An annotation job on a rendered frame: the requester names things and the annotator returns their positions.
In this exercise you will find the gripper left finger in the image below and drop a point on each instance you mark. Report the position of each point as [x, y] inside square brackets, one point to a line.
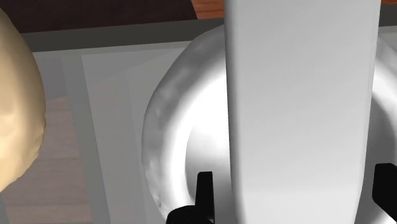
[204, 198]

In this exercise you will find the white bowl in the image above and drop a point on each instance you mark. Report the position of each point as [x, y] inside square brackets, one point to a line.
[186, 118]

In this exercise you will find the beige round lumpy object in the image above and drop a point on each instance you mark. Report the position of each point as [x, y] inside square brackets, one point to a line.
[18, 108]

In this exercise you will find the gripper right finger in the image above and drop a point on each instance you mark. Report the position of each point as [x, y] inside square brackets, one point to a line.
[386, 186]

